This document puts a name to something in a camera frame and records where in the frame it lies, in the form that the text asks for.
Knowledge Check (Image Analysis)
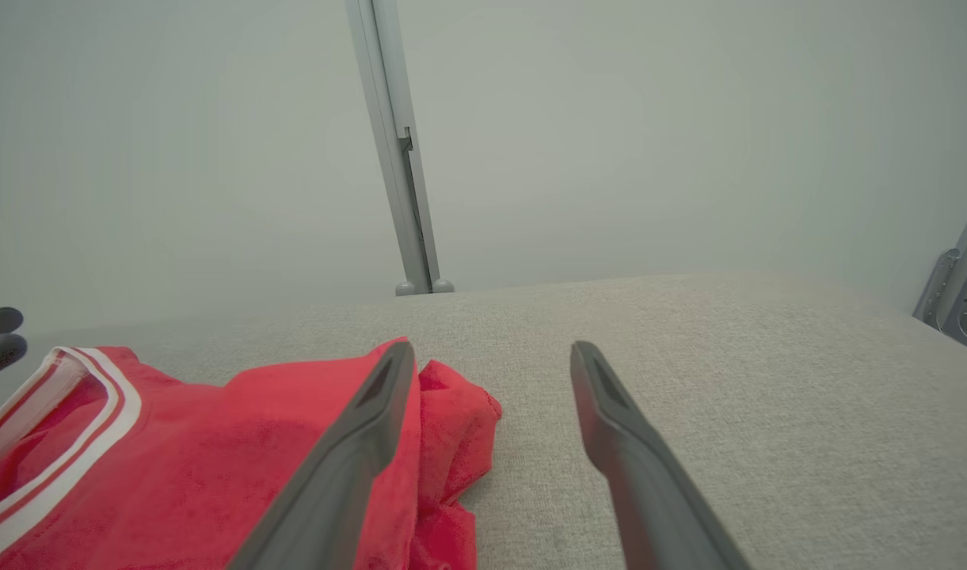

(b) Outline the grey metal bracket frame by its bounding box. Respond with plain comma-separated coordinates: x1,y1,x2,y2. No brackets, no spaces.
913,178,967,359

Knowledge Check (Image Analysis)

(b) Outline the grey metal partition post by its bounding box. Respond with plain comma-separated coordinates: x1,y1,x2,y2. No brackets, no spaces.
345,0,455,297

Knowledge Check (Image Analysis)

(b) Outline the red jersey shirt white trim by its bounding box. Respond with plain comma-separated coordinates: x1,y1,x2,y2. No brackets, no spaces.
0,336,502,570

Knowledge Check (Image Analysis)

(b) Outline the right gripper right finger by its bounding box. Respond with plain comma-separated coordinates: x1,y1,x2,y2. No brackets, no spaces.
570,340,753,570

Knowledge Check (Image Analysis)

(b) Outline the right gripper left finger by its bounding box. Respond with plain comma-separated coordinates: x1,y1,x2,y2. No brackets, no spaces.
228,340,417,570

